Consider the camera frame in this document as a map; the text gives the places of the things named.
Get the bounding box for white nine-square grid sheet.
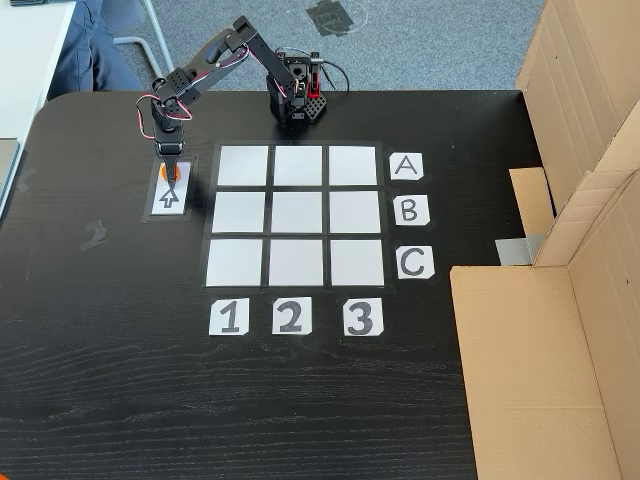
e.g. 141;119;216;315
201;140;397;292

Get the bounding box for white arrow paper sheet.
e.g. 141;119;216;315
149;160;191;217

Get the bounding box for clear tape scraps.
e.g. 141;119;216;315
78;218;110;255

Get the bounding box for person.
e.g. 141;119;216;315
46;0;147;102

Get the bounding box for red black clamp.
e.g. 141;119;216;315
306;51;325;100

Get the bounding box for white desk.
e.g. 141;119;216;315
0;0;77;221

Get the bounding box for paper sheet number 1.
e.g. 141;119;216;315
208;298;250;337

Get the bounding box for paper sheet number 2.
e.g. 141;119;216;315
271;296;313;336

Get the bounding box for dark floor tape patch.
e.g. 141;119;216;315
304;0;370;39

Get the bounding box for paper sheet letter A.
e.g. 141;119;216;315
388;152;426;183

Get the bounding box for paper sheet letter B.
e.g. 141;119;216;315
393;194;432;228

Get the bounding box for paper sheet number 3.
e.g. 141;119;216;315
342;297;386;338

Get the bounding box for paper sheet letter C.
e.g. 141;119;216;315
396;245;436;282

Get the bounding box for grey tape strip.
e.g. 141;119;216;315
494;233;545;267

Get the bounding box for brown cardboard box panel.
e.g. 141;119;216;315
508;0;640;267
449;169;640;480

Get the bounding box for red white servo wire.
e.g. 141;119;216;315
135;42;251;143

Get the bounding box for metal frame chair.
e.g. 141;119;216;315
99;0;182;92

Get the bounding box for thin dark cable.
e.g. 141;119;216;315
319;59;352;94

